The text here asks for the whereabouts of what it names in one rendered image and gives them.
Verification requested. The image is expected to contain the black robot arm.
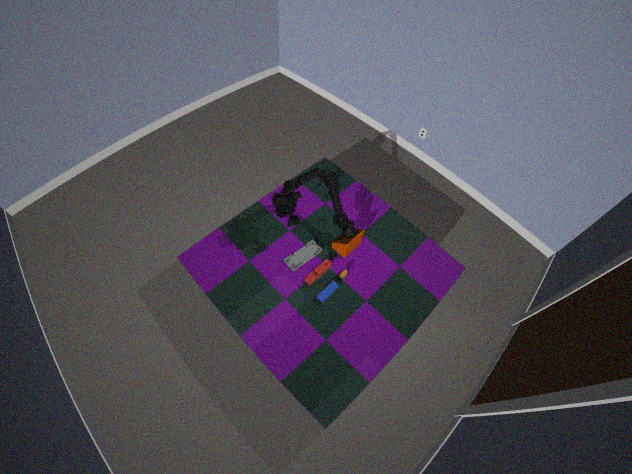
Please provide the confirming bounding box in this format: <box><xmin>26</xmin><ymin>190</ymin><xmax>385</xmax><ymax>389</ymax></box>
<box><xmin>272</xmin><ymin>168</ymin><xmax>358</xmax><ymax>239</ymax></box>

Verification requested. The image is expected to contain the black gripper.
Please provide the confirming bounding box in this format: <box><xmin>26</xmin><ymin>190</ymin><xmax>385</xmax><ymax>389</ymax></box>
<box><xmin>285</xmin><ymin>204</ymin><xmax>301</xmax><ymax>227</ymax></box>

